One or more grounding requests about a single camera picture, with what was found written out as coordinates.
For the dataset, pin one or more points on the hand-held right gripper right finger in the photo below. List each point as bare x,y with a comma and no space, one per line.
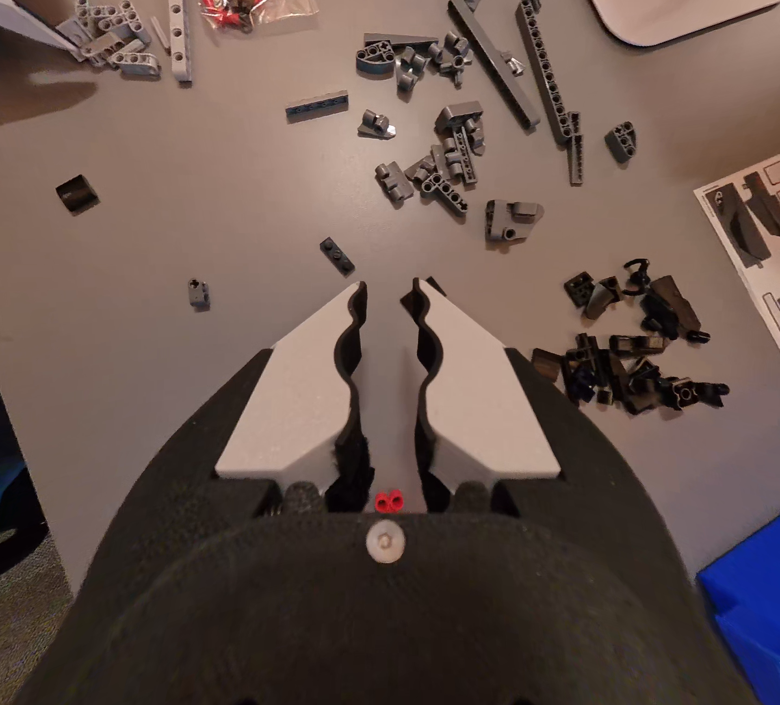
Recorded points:
487,406

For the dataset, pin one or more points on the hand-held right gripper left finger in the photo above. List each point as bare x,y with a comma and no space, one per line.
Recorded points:
286,406

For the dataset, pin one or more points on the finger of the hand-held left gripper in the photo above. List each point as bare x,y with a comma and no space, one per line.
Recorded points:
30,23

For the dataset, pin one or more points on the pile of light grey lego liftarms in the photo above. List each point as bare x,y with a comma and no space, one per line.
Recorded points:
113,35

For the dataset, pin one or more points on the light grey lego axle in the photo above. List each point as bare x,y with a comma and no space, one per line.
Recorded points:
159,33

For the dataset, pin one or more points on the long light grey lego beam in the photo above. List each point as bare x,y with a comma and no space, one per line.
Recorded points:
178,16

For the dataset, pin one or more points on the small red lego connector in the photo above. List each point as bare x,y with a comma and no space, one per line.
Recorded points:
390,501

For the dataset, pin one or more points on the pile of black lego pieces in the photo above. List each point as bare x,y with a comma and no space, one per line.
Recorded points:
634,370

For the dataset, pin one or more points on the small black lego plate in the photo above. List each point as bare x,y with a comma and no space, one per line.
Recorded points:
337,256

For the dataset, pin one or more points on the black curved lego tile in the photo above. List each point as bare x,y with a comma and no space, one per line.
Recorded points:
76,193

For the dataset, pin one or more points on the pile of dark grey lego connectors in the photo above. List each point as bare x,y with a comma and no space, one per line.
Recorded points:
454,160
375,60

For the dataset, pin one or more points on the short dark grey lego beam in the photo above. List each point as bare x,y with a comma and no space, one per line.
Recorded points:
576,160

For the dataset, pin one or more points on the dark grey triangular lego piece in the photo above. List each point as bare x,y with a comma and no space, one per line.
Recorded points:
621,141

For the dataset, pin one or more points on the small dark grey axle connector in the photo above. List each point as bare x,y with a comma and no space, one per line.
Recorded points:
199,294

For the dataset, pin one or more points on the dark grey flat beam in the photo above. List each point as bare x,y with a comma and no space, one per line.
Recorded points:
317,105

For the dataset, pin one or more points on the small dark grey pin connector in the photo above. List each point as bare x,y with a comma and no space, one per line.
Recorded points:
376,124

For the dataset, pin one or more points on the instruction sheet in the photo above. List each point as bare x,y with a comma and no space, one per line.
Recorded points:
740,242

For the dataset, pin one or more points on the blue plastic bin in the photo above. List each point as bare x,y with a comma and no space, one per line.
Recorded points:
746,626

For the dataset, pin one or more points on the long dark grey smooth beam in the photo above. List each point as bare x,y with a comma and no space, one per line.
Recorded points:
493,62

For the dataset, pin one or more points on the long dark grey holed beam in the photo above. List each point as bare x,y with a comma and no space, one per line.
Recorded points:
545,65

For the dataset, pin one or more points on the dark blue grey lego bracket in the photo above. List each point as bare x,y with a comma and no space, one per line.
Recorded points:
512,222

